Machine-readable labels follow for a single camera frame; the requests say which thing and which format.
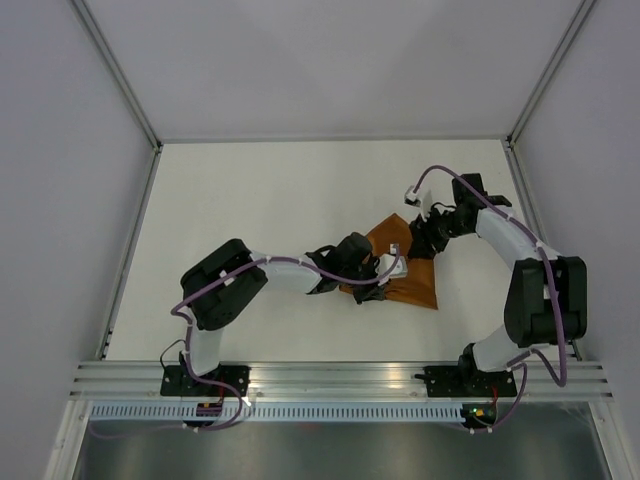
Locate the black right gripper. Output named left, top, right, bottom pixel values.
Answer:
left=407, top=203, right=470, bottom=261

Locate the aluminium frame post right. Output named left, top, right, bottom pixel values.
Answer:
left=504, top=0, right=599, bottom=149

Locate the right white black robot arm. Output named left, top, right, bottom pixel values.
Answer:
left=404, top=173, right=588, bottom=395

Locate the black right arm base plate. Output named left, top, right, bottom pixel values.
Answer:
left=414, top=365, right=517, bottom=399

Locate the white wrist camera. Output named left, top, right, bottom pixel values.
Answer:
left=376, top=244, right=409, bottom=284
left=404, top=185, right=434, bottom=220

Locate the white slotted cable duct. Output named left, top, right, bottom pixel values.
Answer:
left=89, top=401, right=464, bottom=423

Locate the aluminium front rail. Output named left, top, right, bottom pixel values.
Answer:
left=69, top=360, right=614, bottom=403

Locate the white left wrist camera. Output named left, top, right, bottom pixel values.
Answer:
left=376, top=244, right=409, bottom=284

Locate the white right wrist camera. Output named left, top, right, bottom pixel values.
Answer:
left=404, top=185, right=434, bottom=220

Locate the orange-brown cloth napkin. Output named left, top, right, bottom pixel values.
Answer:
left=327, top=213, right=438, bottom=309

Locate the aluminium frame post left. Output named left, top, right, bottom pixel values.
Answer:
left=68, top=0, right=162, bottom=152

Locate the aluminium frame post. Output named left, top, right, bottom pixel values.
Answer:
left=68, top=0, right=162, bottom=152
left=504, top=0, right=599, bottom=149

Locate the aluminium right side rail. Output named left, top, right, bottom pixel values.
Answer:
left=503, top=142, right=582, bottom=362

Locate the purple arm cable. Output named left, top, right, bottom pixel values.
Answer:
left=89, top=252, right=401, bottom=441
left=414, top=163, right=569, bottom=434

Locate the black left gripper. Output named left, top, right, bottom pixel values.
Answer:
left=340, top=258, right=391, bottom=306

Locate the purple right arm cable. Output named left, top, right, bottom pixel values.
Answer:
left=414, top=163, right=569, bottom=434

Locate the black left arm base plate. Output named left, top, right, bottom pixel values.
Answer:
left=160, top=364, right=250, bottom=397

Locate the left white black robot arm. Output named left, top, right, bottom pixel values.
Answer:
left=171, top=232, right=402, bottom=396

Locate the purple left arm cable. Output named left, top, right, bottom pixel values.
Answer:
left=89, top=252, right=401, bottom=441

